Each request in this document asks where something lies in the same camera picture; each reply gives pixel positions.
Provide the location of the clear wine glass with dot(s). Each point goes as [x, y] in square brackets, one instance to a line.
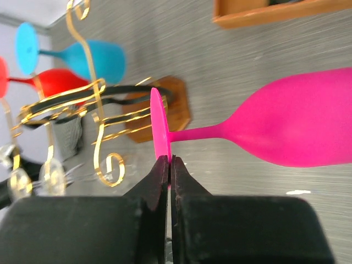
[54, 179]
[19, 184]

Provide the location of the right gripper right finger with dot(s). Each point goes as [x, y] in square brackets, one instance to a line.
[181, 183]

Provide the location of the black white striped cloth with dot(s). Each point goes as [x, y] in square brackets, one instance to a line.
[69, 136]

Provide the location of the red wine glass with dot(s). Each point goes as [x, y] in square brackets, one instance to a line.
[53, 81]

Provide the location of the pink wine glass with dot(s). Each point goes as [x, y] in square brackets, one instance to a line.
[302, 121]

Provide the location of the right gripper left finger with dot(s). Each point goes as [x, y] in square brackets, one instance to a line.
[153, 192]

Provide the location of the blue wine glass left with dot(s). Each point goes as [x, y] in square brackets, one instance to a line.
[109, 59]

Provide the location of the wooden compartment tray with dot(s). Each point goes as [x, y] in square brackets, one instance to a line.
[237, 14]

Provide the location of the gold wire wine glass rack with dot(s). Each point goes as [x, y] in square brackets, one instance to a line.
[117, 109]

